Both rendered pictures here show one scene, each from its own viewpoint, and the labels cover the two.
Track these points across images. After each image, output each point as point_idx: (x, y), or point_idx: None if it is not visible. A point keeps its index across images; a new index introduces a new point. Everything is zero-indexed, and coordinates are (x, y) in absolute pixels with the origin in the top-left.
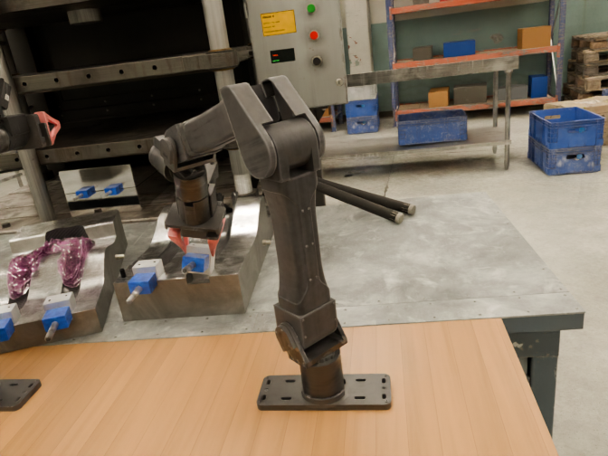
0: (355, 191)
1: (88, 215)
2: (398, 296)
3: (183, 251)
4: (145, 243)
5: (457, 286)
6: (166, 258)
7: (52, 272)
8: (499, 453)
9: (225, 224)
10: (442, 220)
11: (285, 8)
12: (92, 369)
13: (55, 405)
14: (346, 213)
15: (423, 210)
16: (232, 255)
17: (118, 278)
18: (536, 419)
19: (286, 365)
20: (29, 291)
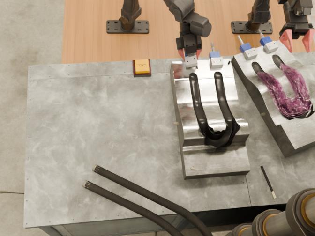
0: (126, 200)
1: (310, 139)
2: (101, 81)
3: (213, 91)
4: (271, 157)
5: (73, 87)
6: (220, 85)
7: (275, 75)
8: (78, 7)
9: (199, 113)
10: (66, 170)
11: None
12: (218, 40)
13: (219, 24)
14: (134, 195)
15: (76, 191)
16: (182, 81)
17: (230, 62)
18: (65, 18)
19: (143, 40)
20: (278, 68)
